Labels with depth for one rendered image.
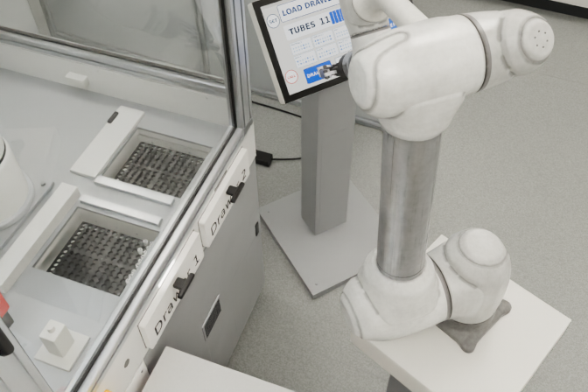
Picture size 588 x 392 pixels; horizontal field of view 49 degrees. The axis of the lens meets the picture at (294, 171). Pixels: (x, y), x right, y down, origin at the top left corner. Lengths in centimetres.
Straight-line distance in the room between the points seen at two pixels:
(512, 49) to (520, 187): 211
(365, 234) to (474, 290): 134
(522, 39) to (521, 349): 86
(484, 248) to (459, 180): 163
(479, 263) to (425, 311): 15
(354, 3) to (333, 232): 140
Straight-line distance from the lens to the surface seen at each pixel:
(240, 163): 183
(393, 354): 161
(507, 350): 167
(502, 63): 107
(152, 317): 158
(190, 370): 168
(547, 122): 348
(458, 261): 146
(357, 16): 157
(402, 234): 126
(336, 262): 269
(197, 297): 188
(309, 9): 199
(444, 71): 101
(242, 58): 171
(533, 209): 307
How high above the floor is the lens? 227
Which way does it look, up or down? 48 degrees down
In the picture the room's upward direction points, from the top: 1 degrees counter-clockwise
